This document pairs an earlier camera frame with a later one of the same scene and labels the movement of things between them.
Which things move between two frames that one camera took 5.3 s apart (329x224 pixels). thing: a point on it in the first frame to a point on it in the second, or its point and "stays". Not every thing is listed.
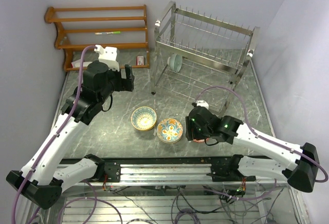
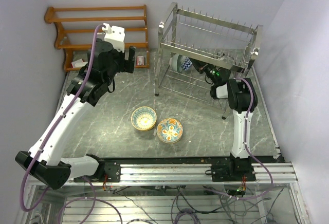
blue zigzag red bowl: (200, 140) to (186, 63)
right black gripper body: (195, 132) to (210, 70)
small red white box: (140, 60) stays
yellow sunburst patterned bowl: (143, 118) stays
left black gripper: (124, 84) to (126, 65)
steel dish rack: (198, 58) stays
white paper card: (76, 63) stays
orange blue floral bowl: (169, 130) stays
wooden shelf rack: (124, 28) stays
